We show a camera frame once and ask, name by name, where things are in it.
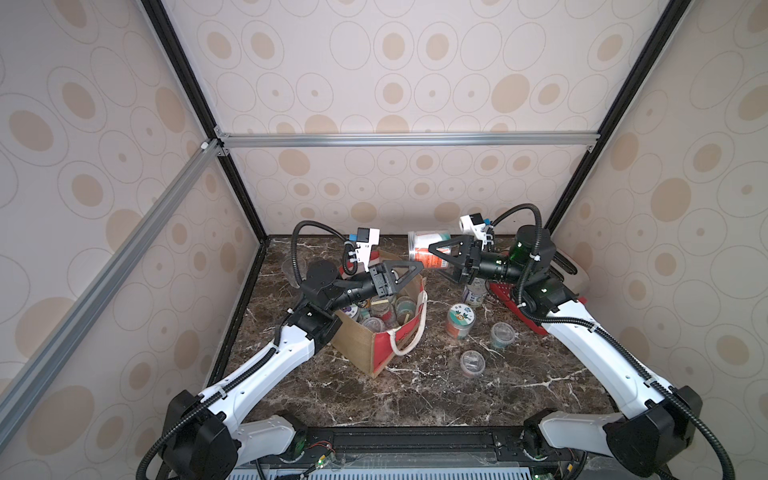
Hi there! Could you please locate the purple flower label jar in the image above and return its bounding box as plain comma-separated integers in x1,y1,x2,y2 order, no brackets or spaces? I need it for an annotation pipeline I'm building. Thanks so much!
341,304,360,322

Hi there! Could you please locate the large white lid canister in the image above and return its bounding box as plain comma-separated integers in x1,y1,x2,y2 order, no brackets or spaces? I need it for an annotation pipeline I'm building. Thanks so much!
408,230,451,269

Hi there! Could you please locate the orange label seed jar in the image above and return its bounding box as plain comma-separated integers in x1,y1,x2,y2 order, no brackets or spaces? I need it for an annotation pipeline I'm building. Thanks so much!
445,303,475,340

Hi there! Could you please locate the burlap canvas bag red lining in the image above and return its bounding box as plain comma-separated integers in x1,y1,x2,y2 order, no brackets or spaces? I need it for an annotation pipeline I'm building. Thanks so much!
331,274,428,378

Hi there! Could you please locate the teal label seed jar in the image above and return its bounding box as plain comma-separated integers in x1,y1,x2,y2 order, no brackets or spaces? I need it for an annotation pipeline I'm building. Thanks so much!
490,322,517,350

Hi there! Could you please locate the clear small seed jar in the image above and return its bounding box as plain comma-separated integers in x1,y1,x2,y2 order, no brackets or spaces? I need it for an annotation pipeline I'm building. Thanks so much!
459,350,486,378

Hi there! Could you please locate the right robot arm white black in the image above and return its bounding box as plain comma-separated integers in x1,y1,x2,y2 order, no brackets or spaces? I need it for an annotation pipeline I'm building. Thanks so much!
428,203,736,479

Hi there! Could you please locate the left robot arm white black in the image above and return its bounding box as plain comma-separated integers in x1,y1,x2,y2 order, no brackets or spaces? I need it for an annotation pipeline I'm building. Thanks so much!
135,220,424,479

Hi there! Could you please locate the red silver toaster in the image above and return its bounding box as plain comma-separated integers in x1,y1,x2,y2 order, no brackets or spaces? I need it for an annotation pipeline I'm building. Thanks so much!
486,250,589,336

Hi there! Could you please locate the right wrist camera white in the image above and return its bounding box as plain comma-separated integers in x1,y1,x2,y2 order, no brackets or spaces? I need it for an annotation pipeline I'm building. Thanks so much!
459,213,495,251

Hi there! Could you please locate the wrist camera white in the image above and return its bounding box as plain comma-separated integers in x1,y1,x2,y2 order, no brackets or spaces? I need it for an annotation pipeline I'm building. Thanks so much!
342,227,380,276
459,213,495,251

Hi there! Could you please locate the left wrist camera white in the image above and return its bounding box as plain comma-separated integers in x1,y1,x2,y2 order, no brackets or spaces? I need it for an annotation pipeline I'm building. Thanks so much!
342,227,380,276

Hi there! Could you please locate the silver horizontal rail back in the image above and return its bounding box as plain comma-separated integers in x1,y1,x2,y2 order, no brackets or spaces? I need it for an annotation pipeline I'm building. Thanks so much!
220,131,600,148

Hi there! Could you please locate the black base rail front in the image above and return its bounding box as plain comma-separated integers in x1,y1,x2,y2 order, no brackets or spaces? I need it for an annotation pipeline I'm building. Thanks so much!
157,424,674,480

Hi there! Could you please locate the silver diagonal rail left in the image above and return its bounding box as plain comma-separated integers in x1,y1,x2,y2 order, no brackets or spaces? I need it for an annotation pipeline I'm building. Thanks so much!
1,139,222,449

